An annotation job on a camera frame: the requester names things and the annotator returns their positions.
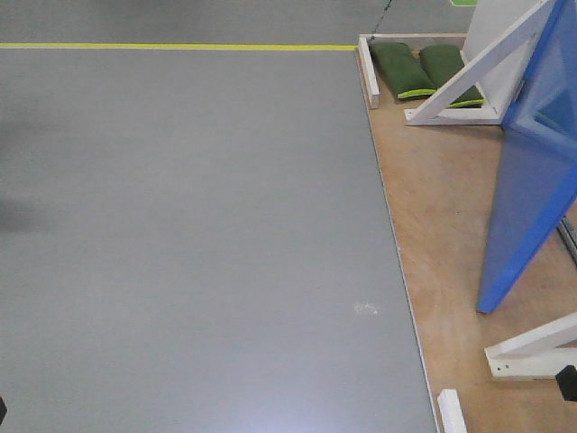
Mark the green sandbag left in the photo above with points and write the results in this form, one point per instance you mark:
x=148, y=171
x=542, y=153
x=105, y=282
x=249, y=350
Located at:
x=401, y=71

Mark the white beam stub bottom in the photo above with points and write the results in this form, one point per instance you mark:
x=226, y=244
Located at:
x=451, y=412

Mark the white brace lower right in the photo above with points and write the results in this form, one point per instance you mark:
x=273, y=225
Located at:
x=540, y=353

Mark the white triangular brace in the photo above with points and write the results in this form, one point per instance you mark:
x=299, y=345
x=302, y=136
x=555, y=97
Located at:
x=435, y=110

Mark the green sandbag right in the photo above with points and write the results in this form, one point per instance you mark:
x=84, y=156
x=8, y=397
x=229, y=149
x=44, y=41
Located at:
x=441, y=62

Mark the blue door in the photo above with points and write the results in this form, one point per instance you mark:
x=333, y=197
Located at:
x=536, y=182

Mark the white door frame panel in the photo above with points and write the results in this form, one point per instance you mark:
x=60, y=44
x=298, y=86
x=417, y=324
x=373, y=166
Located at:
x=500, y=42

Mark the green floor sign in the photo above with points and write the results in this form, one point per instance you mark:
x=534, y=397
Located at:
x=463, y=3

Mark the white border beam rear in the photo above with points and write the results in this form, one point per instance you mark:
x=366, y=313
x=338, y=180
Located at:
x=369, y=78

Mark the black robot part right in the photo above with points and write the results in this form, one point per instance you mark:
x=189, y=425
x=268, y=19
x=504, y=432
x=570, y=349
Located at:
x=567, y=382

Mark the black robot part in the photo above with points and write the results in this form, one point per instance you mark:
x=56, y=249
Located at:
x=567, y=382
x=3, y=410

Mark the black robot part left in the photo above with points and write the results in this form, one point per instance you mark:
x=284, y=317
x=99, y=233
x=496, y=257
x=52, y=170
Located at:
x=3, y=410

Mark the green sandbag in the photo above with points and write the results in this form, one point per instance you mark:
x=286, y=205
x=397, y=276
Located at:
x=441, y=62
x=401, y=71

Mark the plywood base platform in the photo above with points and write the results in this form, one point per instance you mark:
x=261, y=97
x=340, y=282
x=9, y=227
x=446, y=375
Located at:
x=439, y=182

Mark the yellow floor tape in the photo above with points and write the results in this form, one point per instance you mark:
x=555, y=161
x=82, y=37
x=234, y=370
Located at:
x=173, y=46

